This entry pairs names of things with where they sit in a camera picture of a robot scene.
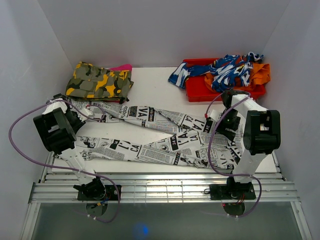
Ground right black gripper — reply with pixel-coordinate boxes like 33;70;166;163
214;107;241;142

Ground newspaper print trousers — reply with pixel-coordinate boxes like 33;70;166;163
53;98;249;171

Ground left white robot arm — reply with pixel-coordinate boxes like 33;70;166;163
33;94;106;200

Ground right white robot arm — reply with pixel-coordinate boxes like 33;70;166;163
210;89;281;200

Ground camouflage folded trousers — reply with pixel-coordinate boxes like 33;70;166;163
65;61;134;104

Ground blue white patterned trousers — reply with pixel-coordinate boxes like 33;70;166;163
168;52;264;93

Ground orange trousers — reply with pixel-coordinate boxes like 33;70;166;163
204;62;271;93

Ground pink folded trousers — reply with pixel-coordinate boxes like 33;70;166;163
109;64;133;71

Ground red plastic tray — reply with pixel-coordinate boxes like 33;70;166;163
183;58;266;102

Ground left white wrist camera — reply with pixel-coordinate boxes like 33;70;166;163
79;107;95;121

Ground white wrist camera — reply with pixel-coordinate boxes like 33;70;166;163
79;107;95;121
204;109;222;126

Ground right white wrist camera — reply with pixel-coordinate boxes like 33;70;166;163
204;109;222;126

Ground aluminium rail frame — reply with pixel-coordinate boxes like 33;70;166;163
20;99;313;240

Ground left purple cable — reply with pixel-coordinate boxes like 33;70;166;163
8;98;121;224

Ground purple cable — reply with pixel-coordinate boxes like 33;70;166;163
199;91;263;219
8;98;121;224

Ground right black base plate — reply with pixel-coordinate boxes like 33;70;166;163
208;183;256;200

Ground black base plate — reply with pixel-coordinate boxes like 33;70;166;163
76;184;122;202
208;183;256;200

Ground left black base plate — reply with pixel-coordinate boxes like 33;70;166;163
76;184;122;202

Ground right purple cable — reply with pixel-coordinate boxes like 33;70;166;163
199;91;263;219

